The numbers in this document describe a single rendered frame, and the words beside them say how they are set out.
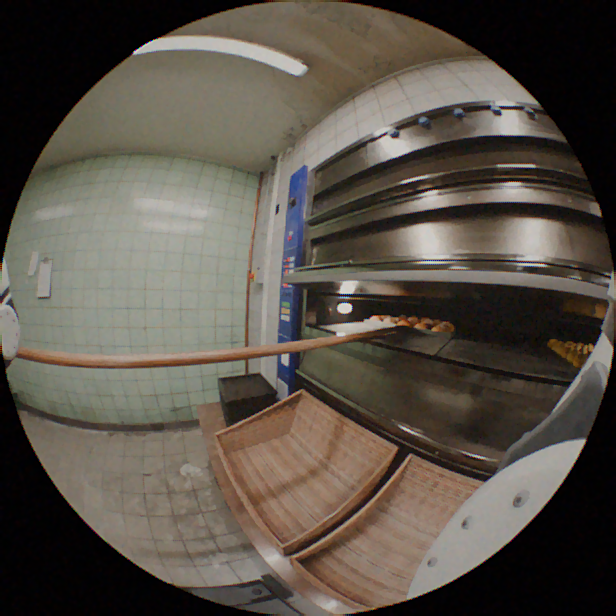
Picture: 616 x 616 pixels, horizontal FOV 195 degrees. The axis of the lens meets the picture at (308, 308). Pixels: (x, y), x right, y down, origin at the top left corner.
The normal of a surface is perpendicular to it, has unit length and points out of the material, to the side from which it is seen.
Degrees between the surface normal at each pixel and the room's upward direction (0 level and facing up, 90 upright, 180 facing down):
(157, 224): 90
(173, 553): 0
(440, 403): 70
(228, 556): 0
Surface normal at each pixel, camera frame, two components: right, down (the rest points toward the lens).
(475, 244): -0.72, -0.35
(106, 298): 0.61, 0.09
